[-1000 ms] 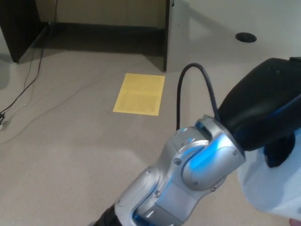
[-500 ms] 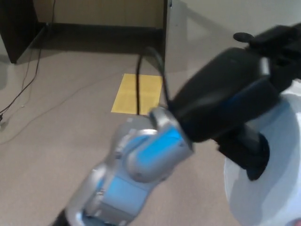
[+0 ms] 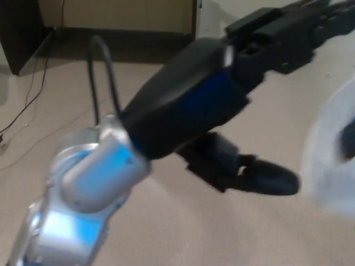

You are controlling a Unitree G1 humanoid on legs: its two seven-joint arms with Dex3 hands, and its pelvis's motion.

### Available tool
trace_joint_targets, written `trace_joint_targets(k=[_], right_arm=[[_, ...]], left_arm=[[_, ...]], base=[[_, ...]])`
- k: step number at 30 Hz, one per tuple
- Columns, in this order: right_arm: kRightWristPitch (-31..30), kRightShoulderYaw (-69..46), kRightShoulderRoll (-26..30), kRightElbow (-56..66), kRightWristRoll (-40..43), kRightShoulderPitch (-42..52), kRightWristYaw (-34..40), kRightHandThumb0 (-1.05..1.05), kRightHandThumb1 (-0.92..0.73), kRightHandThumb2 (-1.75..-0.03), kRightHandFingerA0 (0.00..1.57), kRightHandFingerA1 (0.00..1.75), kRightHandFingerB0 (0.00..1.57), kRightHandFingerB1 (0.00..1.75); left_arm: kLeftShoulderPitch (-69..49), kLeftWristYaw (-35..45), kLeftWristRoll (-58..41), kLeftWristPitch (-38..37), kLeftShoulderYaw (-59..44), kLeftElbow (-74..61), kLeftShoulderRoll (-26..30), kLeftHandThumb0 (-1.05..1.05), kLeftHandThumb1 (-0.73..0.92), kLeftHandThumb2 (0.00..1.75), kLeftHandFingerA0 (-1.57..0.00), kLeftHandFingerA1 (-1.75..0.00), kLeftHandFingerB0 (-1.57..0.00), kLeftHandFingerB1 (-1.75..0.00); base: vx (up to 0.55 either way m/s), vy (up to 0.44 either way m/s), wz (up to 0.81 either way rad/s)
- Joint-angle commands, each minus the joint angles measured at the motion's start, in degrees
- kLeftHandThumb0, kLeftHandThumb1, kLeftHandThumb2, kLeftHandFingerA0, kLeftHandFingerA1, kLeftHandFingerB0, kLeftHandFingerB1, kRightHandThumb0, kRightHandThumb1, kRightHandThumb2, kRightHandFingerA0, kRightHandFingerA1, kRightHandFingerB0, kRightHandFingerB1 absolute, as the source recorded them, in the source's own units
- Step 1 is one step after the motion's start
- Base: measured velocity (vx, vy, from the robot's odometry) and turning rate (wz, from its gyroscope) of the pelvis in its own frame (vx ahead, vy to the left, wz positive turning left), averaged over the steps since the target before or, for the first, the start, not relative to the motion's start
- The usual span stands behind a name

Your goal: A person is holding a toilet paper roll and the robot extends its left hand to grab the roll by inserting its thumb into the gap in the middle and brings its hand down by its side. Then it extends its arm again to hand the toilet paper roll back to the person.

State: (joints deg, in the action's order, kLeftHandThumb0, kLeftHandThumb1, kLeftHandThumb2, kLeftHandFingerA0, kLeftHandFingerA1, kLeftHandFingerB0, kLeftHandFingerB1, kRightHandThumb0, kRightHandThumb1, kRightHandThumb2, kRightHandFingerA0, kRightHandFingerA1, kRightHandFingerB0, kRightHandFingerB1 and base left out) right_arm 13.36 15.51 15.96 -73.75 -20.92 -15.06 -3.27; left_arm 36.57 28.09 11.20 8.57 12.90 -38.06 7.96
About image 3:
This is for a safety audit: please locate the white toilet paper roll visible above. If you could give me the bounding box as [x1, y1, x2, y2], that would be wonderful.
[301, 79, 355, 216]

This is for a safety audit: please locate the thick black power cable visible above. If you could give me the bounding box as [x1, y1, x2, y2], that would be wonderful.
[0, 0, 66, 134]

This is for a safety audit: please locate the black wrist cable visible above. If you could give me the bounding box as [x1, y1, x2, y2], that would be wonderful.
[87, 35, 124, 126]

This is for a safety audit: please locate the thin dark cable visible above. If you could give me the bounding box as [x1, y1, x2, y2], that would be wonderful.
[13, 57, 49, 122]

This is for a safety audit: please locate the thin grey floor cable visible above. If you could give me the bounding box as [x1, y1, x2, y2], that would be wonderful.
[0, 106, 94, 170]

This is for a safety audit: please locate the dark wooden desk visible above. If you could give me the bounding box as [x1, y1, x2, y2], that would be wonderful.
[0, 0, 202, 76]

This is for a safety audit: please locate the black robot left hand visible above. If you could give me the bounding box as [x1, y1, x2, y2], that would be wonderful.
[121, 0, 355, 196]

